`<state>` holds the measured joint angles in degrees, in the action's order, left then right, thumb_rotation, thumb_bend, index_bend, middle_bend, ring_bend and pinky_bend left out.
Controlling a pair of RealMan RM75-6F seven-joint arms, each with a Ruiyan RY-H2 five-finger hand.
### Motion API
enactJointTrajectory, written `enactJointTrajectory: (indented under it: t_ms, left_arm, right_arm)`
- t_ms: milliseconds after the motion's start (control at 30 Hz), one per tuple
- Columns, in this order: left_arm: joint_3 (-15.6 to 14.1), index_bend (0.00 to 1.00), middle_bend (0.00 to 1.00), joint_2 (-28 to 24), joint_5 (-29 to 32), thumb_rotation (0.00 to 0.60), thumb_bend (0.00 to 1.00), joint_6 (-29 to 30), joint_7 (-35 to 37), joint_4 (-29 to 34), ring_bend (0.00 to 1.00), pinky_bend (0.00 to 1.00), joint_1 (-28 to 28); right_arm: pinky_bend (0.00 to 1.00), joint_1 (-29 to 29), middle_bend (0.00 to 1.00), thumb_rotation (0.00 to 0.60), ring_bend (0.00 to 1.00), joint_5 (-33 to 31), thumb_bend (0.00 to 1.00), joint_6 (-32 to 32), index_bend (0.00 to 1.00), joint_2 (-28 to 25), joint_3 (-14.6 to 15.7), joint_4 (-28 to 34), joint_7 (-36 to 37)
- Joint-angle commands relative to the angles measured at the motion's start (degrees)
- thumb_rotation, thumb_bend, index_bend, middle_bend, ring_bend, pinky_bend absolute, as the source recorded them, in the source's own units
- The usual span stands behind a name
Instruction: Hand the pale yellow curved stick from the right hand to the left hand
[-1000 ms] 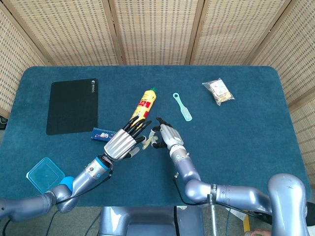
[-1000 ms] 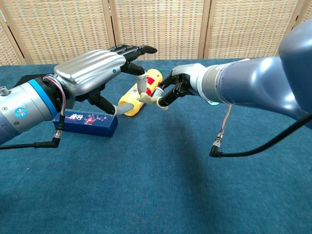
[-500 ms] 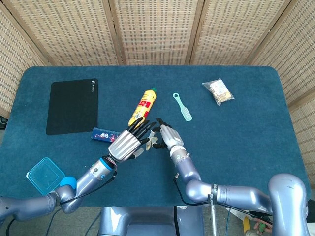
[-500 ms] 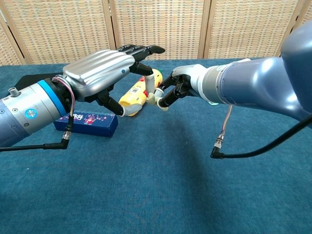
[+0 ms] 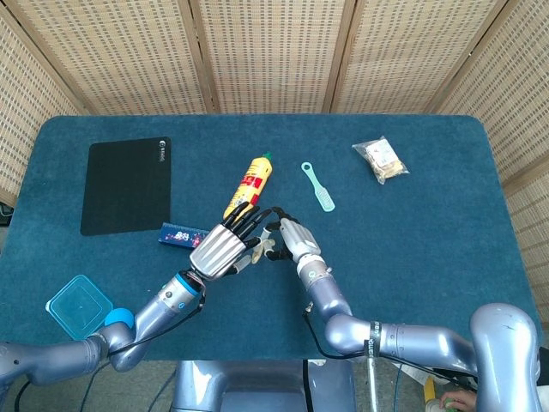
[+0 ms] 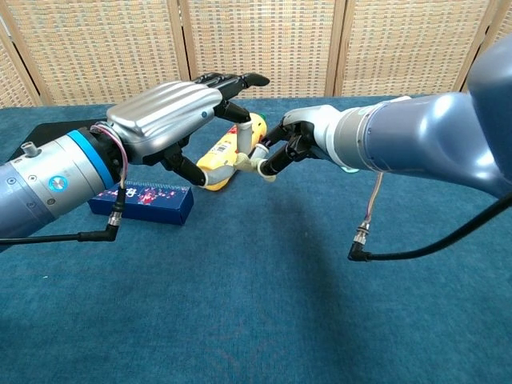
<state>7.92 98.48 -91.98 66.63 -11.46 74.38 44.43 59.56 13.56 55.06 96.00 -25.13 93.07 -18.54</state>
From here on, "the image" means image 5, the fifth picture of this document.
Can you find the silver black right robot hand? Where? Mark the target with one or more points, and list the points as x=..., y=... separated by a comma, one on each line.
x=298, y=238

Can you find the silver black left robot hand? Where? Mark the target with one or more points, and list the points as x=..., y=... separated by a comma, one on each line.
x=216, y=251

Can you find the beige dough stick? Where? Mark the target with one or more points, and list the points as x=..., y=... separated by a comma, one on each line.
x=257, y=256

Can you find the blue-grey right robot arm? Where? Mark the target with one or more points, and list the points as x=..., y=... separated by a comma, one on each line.
x=343, y=330

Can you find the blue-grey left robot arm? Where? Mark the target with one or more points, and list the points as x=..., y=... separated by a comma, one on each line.
x=163, y=309

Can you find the dark blue printed carton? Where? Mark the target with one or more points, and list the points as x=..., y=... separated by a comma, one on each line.
x=180, y=235

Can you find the teal plastic brush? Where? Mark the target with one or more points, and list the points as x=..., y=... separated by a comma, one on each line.
x=319, y=191

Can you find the yellow bottle with red label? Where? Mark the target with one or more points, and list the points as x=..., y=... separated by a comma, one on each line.
x=251, y=180

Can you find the blue plush tablecloth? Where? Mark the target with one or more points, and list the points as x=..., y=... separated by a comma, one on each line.
x=386, y=257

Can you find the black mouse pad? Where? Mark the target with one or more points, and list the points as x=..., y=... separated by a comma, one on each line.
x=124, y=189

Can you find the clear bag of snacks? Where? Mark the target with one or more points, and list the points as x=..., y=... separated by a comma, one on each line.
x=384, y=161

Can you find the blue-grey robot torso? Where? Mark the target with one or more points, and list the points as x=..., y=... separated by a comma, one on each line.
x=257, y=386

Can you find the blue plastic container lid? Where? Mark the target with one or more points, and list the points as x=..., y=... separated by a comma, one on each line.
x=77, y=307

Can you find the silver metal pole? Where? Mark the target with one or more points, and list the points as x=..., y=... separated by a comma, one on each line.
x=373, y=386

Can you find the white paper sheet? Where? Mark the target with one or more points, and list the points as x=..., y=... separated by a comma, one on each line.
x=414, y=374

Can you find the woven bamboo folding screen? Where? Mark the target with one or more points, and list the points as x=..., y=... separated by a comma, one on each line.
x=274, y=51

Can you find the small yellow object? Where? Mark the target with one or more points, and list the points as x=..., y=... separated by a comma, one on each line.
x=430, y=386

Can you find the bystander bare hand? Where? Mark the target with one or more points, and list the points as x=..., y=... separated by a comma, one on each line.
x=461, y=401

